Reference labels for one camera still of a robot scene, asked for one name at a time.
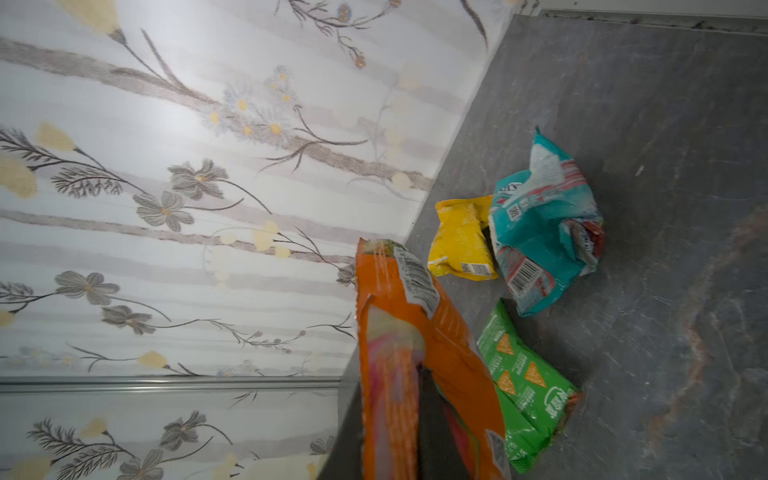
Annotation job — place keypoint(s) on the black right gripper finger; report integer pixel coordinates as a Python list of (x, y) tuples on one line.
[(435, 432)]

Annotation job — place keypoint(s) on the green chips bag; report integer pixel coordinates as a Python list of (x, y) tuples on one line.
[(535, 399)]

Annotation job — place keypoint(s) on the Fox's lemon blackcurrant candy bag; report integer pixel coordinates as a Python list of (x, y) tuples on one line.
[(417, 355)]

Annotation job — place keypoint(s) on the yellow snack packet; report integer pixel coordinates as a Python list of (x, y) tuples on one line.
[(460, 246)]

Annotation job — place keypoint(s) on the teal candy bag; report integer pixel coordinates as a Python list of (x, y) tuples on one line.
[(546, 228)]

